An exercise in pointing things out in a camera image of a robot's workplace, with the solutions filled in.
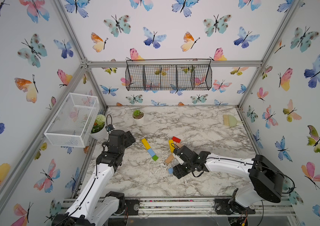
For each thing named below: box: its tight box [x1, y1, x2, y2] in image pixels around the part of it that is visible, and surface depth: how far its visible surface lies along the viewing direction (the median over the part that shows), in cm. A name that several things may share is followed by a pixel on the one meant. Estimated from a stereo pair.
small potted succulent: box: [131, 109, 145, 125], surface depth 106 cm
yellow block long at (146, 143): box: [141, 138, 152, 151], surface depth 100 cm
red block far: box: [171, 136, 182, 144], surface depth 102 cm
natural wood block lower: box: [164, 153, 175, 165], surface depth 92 cm
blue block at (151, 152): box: [147, 148, 156, 158], surface depth 96 cm
